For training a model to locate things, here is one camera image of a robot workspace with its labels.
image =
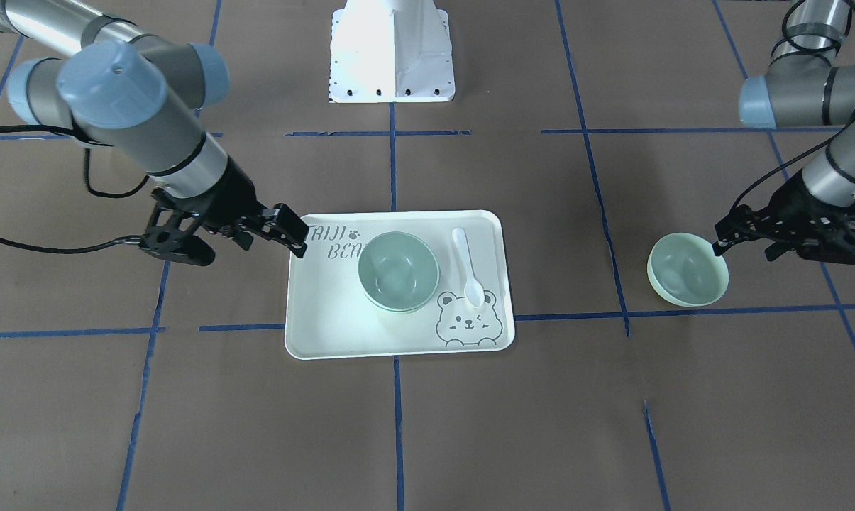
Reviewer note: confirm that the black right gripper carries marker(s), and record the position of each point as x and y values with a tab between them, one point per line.
237	191

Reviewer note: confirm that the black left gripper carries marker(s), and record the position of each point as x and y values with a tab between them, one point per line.
798	206

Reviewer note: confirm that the green bowl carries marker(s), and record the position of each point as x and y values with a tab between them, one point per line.
400	301
683	269
397	260

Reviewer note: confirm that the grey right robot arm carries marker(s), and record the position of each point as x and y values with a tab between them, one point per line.
115	84

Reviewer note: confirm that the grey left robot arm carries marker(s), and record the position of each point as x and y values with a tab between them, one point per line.
810	82

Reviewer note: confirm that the cream tray with bear print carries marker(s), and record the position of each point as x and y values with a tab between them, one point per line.
328	316

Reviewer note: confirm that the green bowl on tray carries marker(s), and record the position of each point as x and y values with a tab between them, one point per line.
400	301

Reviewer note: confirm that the white plastic spoon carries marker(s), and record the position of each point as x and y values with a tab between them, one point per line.
472	288

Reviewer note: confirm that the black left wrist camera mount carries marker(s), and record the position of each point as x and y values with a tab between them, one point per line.
813	230

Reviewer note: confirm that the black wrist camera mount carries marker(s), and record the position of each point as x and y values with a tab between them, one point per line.
171	231
813	230

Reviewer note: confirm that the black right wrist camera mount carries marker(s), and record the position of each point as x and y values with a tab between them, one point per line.
171	231

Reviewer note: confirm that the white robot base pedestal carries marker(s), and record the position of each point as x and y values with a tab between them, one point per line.
390	52

